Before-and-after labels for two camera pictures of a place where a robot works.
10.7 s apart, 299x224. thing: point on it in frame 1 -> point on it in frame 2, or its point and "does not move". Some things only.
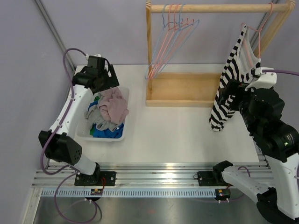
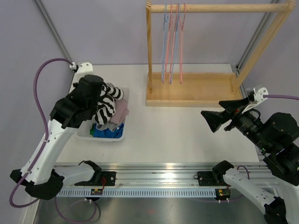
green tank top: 91,131 does not move
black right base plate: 211,178 does not move
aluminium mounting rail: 52,175 does not move
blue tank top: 117,133 does not move
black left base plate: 97,178 does not move
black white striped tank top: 237,67 -> 106,111
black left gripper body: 107,82 -> 94,105
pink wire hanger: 245,28 -> 181,29
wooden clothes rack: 199,89 does not move
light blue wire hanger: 164,42 -> 165,23
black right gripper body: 242,98 -> 249,125
